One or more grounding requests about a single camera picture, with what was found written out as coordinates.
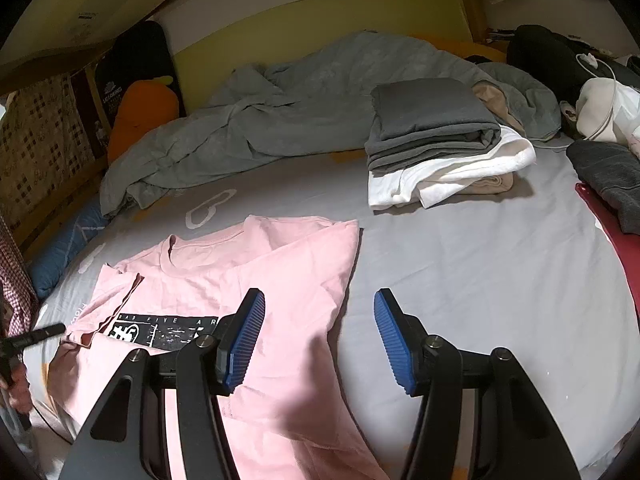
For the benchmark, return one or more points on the dark grey folded garment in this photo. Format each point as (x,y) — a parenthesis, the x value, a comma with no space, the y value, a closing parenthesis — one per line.
(425,115)

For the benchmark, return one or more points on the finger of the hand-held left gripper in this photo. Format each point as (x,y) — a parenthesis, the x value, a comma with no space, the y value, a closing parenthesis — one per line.
(45,334)

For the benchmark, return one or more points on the beige plaid hanging cloth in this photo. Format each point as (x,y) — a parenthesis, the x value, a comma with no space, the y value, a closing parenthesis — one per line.
(40,145)

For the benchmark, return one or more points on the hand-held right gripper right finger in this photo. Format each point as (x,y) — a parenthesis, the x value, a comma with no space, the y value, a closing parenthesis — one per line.
(395,345)

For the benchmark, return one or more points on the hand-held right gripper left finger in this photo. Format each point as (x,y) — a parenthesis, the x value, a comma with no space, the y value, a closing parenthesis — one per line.
(245,345)

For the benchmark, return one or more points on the black clothing pile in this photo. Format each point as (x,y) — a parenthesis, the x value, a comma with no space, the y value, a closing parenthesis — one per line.
(545,55)

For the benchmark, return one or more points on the white folded garment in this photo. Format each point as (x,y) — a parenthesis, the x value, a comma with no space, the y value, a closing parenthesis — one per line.
(450,170)

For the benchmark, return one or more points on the dark red flat case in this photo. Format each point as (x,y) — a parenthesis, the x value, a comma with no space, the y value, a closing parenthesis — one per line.
(617,250)

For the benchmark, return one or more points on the pastel checked overhead mattress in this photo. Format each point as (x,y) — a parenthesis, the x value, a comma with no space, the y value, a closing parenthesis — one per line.
(75,5)

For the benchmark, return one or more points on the dark grey knit cloth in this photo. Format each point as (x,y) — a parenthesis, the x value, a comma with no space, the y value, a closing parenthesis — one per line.
(610,175)

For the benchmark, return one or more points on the red checked curtain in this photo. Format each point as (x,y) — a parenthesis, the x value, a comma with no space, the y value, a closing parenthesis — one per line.
(15,280)

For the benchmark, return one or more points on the beige folded garment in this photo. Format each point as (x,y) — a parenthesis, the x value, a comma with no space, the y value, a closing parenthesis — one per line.
(492,105)

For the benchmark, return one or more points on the person's left hand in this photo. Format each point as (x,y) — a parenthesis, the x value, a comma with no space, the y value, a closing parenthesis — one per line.
(21,390)

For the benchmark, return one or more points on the orange carrot plush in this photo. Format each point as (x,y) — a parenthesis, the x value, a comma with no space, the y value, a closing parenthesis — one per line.
(145,115)

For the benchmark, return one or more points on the blue pillow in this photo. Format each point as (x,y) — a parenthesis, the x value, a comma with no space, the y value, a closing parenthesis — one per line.
(65,250)

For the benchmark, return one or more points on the pink printed T-shirt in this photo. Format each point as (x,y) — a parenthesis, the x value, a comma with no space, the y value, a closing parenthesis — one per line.
(290,280)

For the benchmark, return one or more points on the grey crumpled blanket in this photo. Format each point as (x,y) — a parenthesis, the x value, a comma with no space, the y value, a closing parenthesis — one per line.
(300,100)

